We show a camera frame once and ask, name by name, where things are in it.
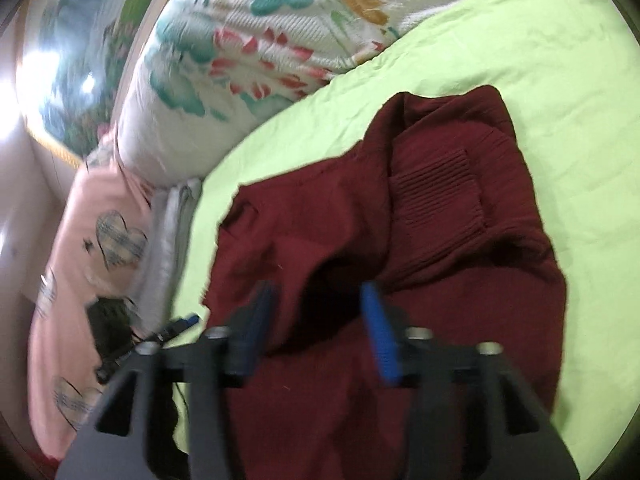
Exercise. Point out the grey towel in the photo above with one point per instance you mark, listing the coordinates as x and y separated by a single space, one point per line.
167 240

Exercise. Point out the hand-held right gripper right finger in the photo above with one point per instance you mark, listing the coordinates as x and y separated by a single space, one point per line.
380 330

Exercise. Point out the maroon knit sweater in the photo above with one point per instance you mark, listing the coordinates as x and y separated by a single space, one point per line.
450 260

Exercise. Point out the gold framed landscape painting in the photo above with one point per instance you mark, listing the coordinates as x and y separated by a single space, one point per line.
75 60

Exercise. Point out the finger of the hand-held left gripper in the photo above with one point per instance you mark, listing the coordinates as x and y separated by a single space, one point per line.
182 321

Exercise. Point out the light green bed sheet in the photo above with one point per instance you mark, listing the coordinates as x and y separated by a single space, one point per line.
550 85

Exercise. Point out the pink quilt with plaid hearts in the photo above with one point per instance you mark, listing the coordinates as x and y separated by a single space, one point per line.
75 240

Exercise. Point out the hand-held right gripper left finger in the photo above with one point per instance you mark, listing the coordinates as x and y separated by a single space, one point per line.
257 317

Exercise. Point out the white floral blanket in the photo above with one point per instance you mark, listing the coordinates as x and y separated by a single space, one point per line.
250 110

